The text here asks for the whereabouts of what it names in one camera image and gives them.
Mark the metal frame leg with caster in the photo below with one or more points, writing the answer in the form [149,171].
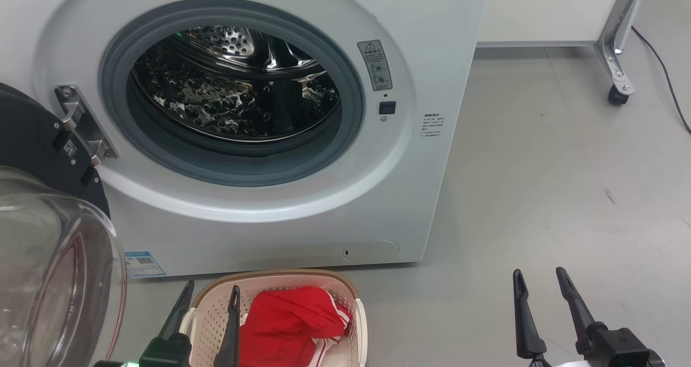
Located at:
[615,48]

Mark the blue energy label sticker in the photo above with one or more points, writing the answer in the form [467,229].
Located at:
[144,264]

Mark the red garment with white trim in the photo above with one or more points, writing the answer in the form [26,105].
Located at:
[286,324]

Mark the white front-load washing machine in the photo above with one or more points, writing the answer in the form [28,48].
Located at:
[270,232]

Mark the grey warning sticker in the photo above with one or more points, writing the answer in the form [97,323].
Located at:
[375,65]

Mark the cream perforated laundry basket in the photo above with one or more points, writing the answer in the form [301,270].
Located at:
[213,307]

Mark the stainless steel washing machine drum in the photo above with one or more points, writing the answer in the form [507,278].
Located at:
[216,97]

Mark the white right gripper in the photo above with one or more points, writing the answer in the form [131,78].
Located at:
[621,351]

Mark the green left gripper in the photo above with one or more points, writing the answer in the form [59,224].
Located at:
[167,353]

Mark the metal washing machine door hinge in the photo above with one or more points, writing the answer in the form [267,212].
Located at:
[81,121]

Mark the black door lock socket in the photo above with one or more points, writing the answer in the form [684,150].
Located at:
[387,108]

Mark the white cabinet panel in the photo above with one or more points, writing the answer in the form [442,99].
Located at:
[540,11]

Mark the grey rubber door gasket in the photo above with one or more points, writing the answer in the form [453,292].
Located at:
[216,164]

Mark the round black glass washer door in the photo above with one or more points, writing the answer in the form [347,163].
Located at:
[48,280]

